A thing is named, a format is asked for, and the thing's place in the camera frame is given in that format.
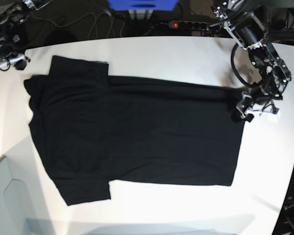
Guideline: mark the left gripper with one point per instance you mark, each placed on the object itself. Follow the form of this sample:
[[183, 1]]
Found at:
[[249, 105]]

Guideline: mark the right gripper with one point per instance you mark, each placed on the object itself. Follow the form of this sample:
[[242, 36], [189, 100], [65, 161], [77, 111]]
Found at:
[[19, 62]]

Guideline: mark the black T-shirt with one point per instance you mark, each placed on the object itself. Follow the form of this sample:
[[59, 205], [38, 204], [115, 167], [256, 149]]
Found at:
[[90, 128]]

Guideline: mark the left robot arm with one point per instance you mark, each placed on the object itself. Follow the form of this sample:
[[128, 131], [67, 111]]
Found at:
[[238, 19]]

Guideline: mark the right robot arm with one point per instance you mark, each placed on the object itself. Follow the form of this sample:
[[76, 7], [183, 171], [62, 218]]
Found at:
[[13, 41]]

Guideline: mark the black power strip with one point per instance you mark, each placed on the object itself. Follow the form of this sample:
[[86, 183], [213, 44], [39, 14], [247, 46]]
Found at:
[[187, 25]]

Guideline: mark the blue plastic bin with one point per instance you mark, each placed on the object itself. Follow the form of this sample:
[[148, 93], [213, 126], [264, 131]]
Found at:
[[161, 5]]

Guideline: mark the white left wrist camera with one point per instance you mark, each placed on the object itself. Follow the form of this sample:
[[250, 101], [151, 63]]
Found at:
[[270, 113]]

